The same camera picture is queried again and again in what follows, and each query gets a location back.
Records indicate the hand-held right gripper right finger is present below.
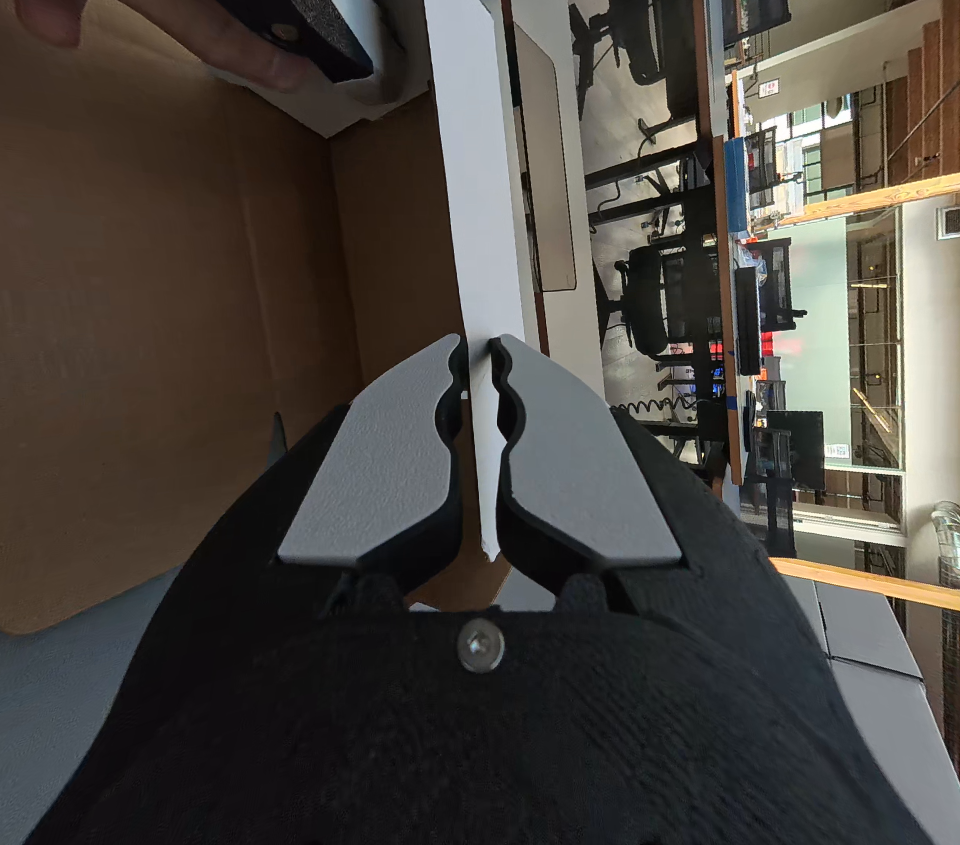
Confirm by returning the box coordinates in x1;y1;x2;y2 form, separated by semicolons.
487;333;685;610

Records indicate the flat blue box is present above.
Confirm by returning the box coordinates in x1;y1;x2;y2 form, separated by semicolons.
722;136;753;237

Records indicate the black wire basket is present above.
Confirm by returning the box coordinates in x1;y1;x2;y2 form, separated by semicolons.
746;126;796;212

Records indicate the silver flexible duct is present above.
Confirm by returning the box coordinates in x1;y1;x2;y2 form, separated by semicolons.
932;500;960;591

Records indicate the black wire rack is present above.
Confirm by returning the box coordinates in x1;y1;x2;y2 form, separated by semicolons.
750;237;798;336

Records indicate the long black device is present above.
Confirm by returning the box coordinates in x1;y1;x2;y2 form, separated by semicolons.
735;266;763;375

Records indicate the grey desk cable flap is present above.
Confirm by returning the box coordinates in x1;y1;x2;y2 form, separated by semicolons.
513;23;579;295

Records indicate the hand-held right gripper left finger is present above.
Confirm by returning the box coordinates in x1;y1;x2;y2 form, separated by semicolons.
277;333;471;595

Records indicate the black coiled cable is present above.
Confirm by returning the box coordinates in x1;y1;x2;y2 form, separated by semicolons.
609;393;699;425

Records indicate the white cardboard box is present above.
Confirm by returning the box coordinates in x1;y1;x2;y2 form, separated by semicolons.
0;0;530;636

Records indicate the black monitor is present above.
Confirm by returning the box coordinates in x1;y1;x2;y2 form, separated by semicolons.
765;410;826;494

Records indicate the light wooden beam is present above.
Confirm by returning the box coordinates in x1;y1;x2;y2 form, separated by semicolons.
776;173;960;230
771;556;960;612

